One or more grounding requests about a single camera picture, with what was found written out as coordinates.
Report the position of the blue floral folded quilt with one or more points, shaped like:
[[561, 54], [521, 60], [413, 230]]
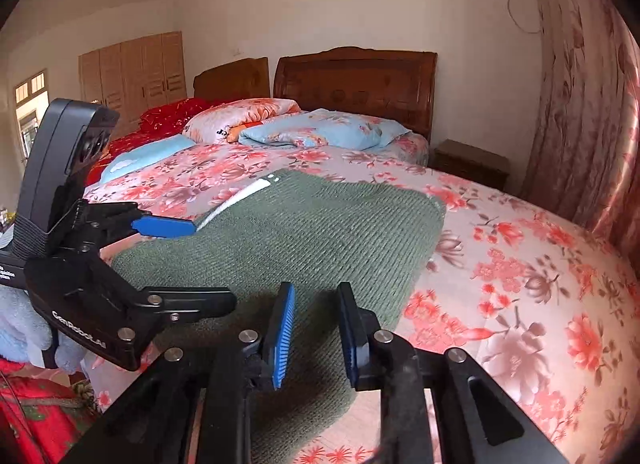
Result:
[[325, 129]]

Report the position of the dark wooden nightstand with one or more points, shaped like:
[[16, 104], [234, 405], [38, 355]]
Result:
[[470, 164]]

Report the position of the green and white knit sweater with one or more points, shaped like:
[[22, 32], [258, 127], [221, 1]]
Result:
[[325, 239]]

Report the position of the pink floral bed sheet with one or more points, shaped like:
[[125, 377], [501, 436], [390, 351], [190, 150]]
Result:
[[525, 294]]

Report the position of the small wooden headboard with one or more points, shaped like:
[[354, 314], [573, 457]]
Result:
[[230, 79]]

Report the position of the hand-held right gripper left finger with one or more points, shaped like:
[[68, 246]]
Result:
[[282, 334]]

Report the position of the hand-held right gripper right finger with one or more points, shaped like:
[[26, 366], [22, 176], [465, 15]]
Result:
[[349, 334]]

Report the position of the red blanket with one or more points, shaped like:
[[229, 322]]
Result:
[[165, 114]]

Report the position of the pink floral pillow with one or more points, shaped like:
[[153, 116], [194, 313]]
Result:
[[235, 116]]

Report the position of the large carved wooden headboard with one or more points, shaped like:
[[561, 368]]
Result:
[[355, 84]]

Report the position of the orange cloth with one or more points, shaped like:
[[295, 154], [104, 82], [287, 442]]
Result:
[[234, 133]]

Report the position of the light blue pillow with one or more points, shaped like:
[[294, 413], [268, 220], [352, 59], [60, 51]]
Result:
[[145, 156]]

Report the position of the red floral clothing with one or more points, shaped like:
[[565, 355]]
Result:
[[35, 414]]

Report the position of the light wooden wardrobe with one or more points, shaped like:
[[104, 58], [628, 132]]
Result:
[[135, 69]]

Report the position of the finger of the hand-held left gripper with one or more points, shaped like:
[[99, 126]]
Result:
[[200, 301], [167, 227]]

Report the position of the pink floral curtain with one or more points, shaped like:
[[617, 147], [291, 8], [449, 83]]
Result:
[[585, 94]]

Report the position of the wooden framed window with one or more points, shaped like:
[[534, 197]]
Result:
[[30, 109]]

